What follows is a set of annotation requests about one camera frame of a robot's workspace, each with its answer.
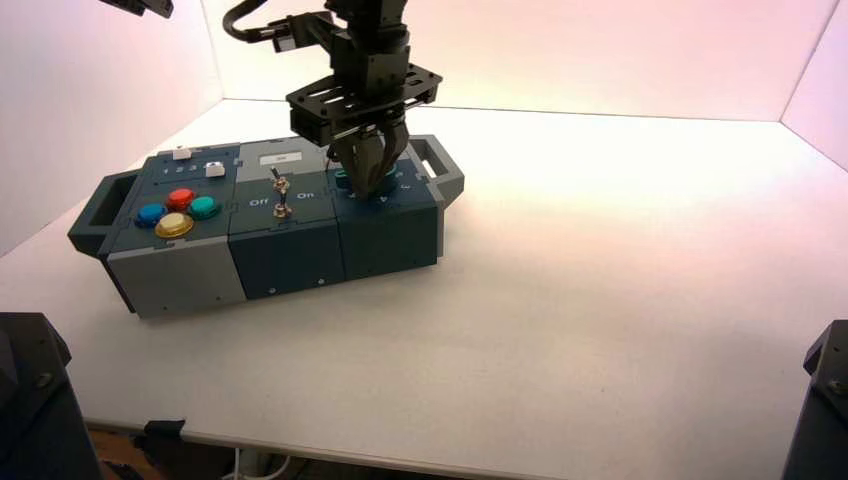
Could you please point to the grey and blue task box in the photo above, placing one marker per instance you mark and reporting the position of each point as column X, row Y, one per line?
column 291, row 252

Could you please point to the white label display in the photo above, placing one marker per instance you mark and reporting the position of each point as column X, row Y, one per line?
column 281, row 158

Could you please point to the red arcade button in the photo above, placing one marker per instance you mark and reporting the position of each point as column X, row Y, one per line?
column 180, row 199

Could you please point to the blue arcade button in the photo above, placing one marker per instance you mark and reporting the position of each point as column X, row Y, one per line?
column 151, row 214

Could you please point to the green arcade button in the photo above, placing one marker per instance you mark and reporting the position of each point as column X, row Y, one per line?
column 205, row 207

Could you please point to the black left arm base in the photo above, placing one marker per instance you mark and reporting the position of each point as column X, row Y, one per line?
column 40, row 411

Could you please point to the green rotary knob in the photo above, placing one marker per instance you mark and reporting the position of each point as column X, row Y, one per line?
column 341, row 179

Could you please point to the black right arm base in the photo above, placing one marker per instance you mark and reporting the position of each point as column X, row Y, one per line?
column 821, row 411

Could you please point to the small white key switch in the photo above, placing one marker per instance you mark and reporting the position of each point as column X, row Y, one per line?
column 181, row 154
column 214, row 169

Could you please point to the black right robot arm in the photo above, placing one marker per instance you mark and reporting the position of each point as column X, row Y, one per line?
column 368, row 13

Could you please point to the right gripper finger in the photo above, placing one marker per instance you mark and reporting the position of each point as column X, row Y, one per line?
column 396, row 142
column 361, row 162

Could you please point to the black table clamp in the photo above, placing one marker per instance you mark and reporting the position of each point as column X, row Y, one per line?
column 162, row 434

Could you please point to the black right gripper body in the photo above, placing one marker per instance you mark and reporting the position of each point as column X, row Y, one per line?
column 361, row 93

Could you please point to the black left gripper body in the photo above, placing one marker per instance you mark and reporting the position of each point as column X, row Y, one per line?
column 142, row 5

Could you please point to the yellow arcade button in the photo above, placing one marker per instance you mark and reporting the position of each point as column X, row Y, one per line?
column 175, row 225

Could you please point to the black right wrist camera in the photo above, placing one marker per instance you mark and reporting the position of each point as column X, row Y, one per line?
column 301, row 33

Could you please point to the metal toggle switch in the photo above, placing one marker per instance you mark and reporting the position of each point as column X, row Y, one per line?
column 281, row 199

